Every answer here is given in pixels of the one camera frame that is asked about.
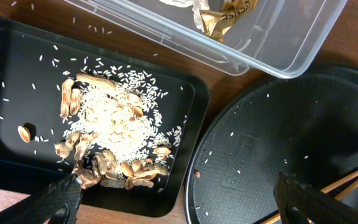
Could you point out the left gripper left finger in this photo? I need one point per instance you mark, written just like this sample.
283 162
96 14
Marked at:
57 204

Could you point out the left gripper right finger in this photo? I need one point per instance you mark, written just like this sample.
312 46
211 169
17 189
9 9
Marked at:
299 203

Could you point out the rice and peanut shells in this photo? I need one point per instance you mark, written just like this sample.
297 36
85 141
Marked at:
110 112

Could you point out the gold brown snack wrapper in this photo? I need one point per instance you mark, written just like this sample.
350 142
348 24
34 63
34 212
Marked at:
217 23

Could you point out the white tissue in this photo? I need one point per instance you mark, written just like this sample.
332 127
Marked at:
196 6

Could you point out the wooden chopstick left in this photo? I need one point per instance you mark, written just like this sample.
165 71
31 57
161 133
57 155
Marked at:
350 177

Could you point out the round black serving tray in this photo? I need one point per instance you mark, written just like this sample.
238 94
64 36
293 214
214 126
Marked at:
306 126

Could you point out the black rectangular tray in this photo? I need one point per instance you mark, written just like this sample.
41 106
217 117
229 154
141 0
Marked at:
33 65

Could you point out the clear plastic bin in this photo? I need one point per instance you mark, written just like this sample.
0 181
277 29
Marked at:
279 37

